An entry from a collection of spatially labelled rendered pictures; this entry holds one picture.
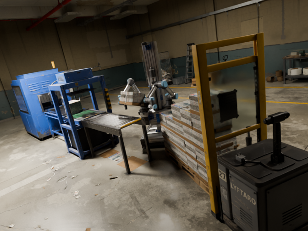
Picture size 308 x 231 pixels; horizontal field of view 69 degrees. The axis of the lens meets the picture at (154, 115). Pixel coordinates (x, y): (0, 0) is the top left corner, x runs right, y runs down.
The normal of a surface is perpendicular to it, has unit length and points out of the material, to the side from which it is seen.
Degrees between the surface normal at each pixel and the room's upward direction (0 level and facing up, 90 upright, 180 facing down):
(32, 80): 90
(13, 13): 90
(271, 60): 90
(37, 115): 90
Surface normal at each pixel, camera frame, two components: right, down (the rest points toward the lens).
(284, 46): -0.72, 0.31
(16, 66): 0.68, 0.09
